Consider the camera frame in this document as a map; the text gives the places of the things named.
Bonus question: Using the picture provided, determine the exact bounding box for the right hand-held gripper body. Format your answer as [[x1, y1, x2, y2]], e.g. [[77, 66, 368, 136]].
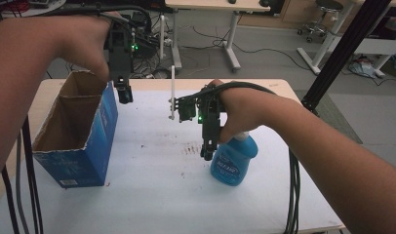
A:
[[168, 84, 227, 145]]

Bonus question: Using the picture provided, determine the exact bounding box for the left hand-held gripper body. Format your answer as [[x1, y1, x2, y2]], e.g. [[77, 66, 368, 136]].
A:
[[103, 11, 160, 88]]

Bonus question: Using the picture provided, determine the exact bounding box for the blue spray bottle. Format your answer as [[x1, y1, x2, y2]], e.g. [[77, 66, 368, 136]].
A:
[[210, 131, 259, 187]]

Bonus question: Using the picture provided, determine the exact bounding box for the person's left hand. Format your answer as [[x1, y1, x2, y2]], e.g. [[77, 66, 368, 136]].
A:
[[57, 12, 123, 83]]

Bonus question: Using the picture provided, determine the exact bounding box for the person's right hand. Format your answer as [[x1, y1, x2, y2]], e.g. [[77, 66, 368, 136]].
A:
[[208, 79, 296, 144]]

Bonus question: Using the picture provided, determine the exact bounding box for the black electronics box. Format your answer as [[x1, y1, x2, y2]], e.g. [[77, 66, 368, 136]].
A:
[[131, 11, 162, 59]]

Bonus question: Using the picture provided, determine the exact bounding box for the white rod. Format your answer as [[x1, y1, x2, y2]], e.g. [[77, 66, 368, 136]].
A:
[[169, 64, 177, 121]]

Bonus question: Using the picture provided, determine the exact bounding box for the white table cloth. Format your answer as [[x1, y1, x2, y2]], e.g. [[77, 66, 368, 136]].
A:
[[0, 89, 345, 234]]

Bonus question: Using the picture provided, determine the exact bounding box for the blue cardboard box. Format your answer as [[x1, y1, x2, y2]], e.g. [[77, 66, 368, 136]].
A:
[[31, 69, 119, 189]]

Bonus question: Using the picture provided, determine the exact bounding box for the round white table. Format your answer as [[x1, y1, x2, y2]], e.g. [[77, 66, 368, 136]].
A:
[[0, 0, 67, 19]]

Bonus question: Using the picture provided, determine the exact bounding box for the black office stool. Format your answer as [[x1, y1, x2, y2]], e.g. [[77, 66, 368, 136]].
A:
[[297, 0, 345, 44]]

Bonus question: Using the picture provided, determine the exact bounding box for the black metal stand beam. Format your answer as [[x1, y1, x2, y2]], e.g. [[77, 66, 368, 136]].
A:
[[300, 0, 393, 115]]

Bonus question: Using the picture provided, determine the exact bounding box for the light blue bag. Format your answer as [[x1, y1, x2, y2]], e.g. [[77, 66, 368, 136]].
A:
[[347, 60, 378, 78]]

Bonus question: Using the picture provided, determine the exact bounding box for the white desk with angled legs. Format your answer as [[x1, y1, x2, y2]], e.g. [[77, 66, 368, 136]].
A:
[[297, 0, 396, 79]]

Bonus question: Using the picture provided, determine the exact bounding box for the black floor cable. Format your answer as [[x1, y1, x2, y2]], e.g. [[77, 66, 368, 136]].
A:
[[182, 25, 312, 72]]

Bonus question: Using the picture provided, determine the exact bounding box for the black right gripper cable bundle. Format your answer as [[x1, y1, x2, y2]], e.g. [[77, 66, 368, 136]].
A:
[[282, 147, 301, 234]]

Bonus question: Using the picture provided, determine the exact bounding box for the black gripper cable bundle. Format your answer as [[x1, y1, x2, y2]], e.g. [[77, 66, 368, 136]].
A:
[[0, 116, 45, 234], [282, 147, 301, 234]]

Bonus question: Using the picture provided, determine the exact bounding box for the black left gripper cable bundle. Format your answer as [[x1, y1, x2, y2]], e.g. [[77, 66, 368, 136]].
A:
[[0, 116, 45, 234]]

